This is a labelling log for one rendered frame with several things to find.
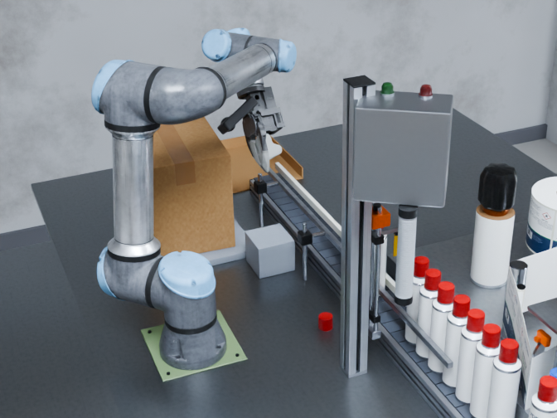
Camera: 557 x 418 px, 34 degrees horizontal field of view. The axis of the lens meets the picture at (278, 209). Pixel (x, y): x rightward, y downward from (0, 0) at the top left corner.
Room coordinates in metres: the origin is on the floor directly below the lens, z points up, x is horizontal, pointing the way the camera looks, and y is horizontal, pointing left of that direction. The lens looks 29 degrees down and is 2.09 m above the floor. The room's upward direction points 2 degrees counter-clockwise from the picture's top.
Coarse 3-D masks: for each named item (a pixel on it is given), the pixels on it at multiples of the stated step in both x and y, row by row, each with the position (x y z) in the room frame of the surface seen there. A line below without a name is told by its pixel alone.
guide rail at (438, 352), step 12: (276, 180) 2.23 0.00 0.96; (288, 192) 2.15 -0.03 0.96; (300, 204) 2.08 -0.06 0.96; (312, 216) 2.01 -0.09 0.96; (324, 228) 1.95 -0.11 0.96; (336, 240) 1.89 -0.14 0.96; (396, 312) 1.60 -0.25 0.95; (408, 324) 1.55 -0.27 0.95; (420, 336) 1.51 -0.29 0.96; (432, 348) 1.46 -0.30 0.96; (444, 360) 1.42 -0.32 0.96
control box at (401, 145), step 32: (416, 96) 1.54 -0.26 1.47; (448, 96) 1.53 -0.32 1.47; (384, 128) 1.48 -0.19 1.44; (416, 128) 1.47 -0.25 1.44; (448, 128) 1.46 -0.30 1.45; (384, 160) 1.48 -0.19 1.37; (416, 160) 1.47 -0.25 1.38; (448, 160) 1.53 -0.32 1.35; (384, 192) 1.48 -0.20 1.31; (416, 192) 1.47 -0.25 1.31
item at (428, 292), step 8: (432, 272) 1.55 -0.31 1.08; (440, 272) 1.55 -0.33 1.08; (424, 280) 1.55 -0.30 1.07; (432, 280) 1.53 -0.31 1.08; (440, 280) 1.54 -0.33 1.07; (424, 288) 1.55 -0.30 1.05; (432, 288) 1.53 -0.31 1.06; (424, 296) 1.53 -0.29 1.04; (432, 296) 1.53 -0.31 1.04; (424, 304) 1.53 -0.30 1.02; (424, 312) 1.53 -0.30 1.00; (424, 320) 1.53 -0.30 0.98; (424, 328) 1.53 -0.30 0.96; (416, 344) 1.55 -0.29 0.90; (424, 344) 1.53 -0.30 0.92; (416, 352) 1.54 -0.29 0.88; (424, 352) 1.53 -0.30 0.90
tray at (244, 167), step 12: (228, 144) 2.71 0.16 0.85; (240, 144) 2.73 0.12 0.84; (240, 156) 2.65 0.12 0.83; (252, 156) 2.65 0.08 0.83; (276, 156) 2.65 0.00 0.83; (288, 156) 2.58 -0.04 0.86; (240, 168) 2.56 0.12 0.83; (252, 168) 2.56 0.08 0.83; (288, 168) 2.55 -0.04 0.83; (300, 168) 2.50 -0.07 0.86; (240, 180) 2.48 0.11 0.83
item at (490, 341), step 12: (492, 324) 1.37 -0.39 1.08; (492, 336) 1.34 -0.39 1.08; (480, 348) 1.35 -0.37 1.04; (492, 348) 1.34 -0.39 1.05; (480, 360) 1.34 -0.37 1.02; (492, 360) 1.33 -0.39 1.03; (480, 372) 1.34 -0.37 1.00; (480, 384) 1.34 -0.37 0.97; (480, 396) 1.33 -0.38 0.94; (480, 408) 1.33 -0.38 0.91
